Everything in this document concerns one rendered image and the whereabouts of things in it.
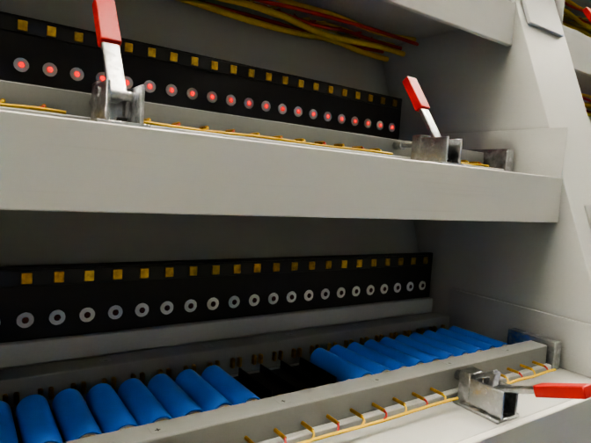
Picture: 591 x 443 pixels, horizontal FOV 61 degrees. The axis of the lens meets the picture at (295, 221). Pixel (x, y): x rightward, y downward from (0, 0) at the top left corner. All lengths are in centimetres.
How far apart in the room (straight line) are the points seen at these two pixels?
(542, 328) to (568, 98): 25
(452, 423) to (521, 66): 38
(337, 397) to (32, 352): 21
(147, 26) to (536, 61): 41
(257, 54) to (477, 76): 26
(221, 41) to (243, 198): 33
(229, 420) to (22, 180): 17
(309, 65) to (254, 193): 37
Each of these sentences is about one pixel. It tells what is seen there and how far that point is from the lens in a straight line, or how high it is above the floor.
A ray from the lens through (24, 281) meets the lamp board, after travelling 39.
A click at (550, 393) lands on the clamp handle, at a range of 39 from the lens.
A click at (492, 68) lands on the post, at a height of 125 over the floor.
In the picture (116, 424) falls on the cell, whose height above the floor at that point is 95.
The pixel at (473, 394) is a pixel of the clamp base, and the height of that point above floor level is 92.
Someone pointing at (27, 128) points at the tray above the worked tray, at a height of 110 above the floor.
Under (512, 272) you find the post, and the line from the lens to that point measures 59.
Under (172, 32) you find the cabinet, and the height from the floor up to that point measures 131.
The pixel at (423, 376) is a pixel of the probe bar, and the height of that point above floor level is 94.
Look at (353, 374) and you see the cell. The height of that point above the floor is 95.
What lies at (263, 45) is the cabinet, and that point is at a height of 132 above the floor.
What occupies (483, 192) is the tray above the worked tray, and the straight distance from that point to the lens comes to 45.
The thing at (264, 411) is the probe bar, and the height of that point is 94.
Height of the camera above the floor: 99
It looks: 13 degrees up
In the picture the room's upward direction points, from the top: 8 degrees counter-clockwise
